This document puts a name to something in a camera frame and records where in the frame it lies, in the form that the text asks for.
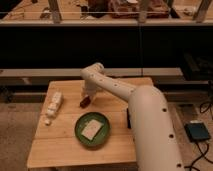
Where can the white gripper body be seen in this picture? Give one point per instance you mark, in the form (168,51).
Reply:
(90,95)

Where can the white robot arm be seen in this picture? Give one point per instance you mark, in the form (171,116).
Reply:
(146,116)

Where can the white napkin on plate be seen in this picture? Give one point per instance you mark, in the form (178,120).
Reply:
(91,129)

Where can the white block stack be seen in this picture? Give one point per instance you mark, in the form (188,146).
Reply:
(55,104)

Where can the green round plate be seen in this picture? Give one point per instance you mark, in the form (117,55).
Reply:
(102,135)

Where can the black smartphone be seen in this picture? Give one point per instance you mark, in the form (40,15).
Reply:
(128,119)

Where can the wooden table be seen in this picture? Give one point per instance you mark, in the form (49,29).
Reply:
(57,146)

